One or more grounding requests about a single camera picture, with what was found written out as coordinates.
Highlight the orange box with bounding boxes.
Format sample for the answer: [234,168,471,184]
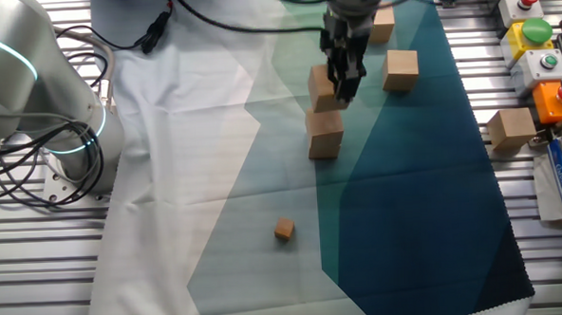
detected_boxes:
[532,79,562,126]

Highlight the blue green white tablecloth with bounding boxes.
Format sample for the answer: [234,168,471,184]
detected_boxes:
[70,0,536,315]

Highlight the black bundled cable connector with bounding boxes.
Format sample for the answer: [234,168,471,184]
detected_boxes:
[138,0,178,56]

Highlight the grey box green lit button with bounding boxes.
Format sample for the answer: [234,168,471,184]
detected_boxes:
[508,47,562,97]

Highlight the small wooden cube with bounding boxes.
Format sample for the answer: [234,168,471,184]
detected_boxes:
[272,215,297,242]

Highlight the grey box red button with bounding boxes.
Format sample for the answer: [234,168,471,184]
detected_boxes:
[497,0,545,28]

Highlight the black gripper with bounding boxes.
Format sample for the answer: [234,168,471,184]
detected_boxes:
[318,9,379,104]

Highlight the thick black gripper cable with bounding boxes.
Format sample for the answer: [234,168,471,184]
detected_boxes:
[172,0,327,40]

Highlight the small metal bracket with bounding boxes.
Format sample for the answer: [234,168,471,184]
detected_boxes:
[526,127,551,149]

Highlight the yellow box green mushroom button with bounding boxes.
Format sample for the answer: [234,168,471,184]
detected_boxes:
[498,16,556,69]

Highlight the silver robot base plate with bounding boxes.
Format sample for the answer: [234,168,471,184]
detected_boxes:
[41,155,114,206]

